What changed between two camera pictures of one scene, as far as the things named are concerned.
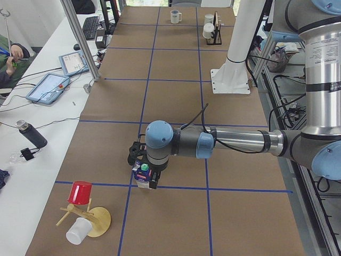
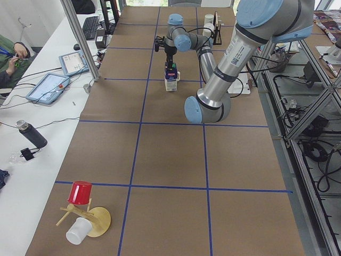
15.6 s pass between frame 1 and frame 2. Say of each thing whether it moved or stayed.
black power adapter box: stayed
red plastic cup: stayed
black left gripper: moved
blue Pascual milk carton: moved
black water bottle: stayed
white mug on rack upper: stayed
